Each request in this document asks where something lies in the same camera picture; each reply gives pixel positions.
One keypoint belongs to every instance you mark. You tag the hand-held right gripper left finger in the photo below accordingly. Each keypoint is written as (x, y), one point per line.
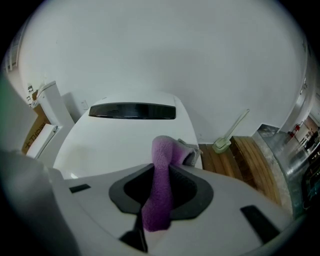
(100, 205)

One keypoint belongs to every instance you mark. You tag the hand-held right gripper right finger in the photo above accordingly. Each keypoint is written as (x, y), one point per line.
(225, 200)

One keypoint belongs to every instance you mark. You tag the purple and grey cleaning cloth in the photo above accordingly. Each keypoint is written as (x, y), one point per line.
(161, 180)

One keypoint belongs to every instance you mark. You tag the white toilet lid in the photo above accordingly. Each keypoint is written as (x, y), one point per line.
(120, 140)

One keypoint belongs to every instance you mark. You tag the pale green toilet brush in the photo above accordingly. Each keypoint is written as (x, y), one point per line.
(221, 145)

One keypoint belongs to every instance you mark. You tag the white toilet with square tank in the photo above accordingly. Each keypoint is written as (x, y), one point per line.
(53, 107)

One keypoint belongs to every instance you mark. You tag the round wooden platform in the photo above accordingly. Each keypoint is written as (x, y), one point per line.
(237, 160)

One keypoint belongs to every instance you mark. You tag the large brown cardboard box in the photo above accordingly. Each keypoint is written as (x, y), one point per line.
(35, 135)

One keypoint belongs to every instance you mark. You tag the red fire extinguisher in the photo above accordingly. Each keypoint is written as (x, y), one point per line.
(297, 128)

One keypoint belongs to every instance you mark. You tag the white wall socket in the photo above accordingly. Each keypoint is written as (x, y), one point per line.
(84, 104)

